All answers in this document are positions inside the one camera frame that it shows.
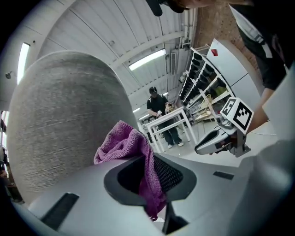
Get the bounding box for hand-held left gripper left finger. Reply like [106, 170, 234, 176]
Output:
[13, 155, 166, 236]

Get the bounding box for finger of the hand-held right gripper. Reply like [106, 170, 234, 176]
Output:
[194, 128, 224, 155]

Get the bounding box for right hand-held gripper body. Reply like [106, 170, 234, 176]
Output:
[211, 97, 254, 158]

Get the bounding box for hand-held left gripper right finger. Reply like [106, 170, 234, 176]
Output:
[153, 137, 295, 236]

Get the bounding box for purple cloth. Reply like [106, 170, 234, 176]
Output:
[93, 120, 167, 222]

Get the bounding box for grey fabric chair back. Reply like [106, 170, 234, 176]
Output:
[6, 50, 139, 205]

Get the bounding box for person's right forearm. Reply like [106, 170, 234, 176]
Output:
[247, 87, 277, 135]

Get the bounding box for wooden rack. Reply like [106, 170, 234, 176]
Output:
[195, 93, 218, 123]

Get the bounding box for white tall cabinet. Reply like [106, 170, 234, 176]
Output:
[206, 38, 265, 99]

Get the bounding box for white shelf with black bins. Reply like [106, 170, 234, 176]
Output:
[178, 47, 236, 116]

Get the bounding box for person's black shirt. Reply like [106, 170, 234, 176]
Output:
[229, 4, 295, 91]

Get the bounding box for ceiling air vent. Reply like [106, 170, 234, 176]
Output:
[170, 52, 177, 75]

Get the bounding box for long ceiling light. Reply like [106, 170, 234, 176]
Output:
[128, 49, 166, 71]
[17, 42, 31, 85]

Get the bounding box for white frame table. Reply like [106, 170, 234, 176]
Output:
[142, 106, 198, 153]

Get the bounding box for white wall pipes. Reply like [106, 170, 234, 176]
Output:
[183, 9, 198, 49]

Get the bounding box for black head-worn camera rig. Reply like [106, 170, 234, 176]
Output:
[145, 0, 191, 17]

